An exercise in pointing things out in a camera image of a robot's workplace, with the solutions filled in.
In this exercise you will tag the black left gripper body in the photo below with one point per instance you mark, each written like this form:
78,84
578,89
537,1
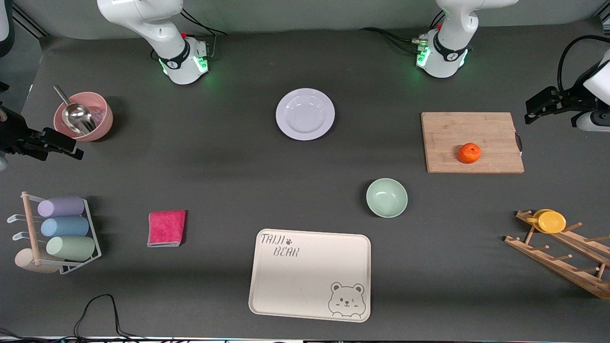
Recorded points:
571,101

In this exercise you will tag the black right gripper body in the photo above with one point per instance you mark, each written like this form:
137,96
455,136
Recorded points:
12,135

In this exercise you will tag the orange fruit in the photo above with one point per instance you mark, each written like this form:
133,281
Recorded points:
469,153

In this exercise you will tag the white round plate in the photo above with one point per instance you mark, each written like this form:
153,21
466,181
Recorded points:
305,114

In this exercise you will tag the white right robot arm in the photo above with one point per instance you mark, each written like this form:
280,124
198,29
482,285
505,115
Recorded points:
176,57

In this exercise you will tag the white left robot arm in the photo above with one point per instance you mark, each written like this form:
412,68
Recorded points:
445,52

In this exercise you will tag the metal scoop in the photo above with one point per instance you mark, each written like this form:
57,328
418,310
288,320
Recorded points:
78,119

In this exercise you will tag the pink bowl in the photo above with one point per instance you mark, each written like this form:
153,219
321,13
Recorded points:
104,121

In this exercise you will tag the purple cup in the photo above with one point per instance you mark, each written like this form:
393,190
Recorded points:
62,206

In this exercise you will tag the blue cup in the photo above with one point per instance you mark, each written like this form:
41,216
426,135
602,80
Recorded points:
66,227

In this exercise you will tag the wooden cutting board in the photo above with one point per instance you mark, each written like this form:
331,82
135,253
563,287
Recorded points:
457,133

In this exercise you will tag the green cup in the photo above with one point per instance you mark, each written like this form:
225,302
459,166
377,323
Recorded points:
71,248

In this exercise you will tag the yellow cup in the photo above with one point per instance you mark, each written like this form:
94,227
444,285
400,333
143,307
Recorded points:
552,222

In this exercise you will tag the beige cup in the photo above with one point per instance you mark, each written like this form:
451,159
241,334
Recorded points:
24,261

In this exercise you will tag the pink folded cloth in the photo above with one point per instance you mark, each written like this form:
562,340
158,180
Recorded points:
166,228

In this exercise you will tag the wooden peg drying rack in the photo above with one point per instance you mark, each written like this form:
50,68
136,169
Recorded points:
557,269

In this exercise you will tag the pale green bowl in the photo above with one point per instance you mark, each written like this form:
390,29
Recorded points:
386,197

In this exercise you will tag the cream bear print tray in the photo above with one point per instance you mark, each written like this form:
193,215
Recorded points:
305,281

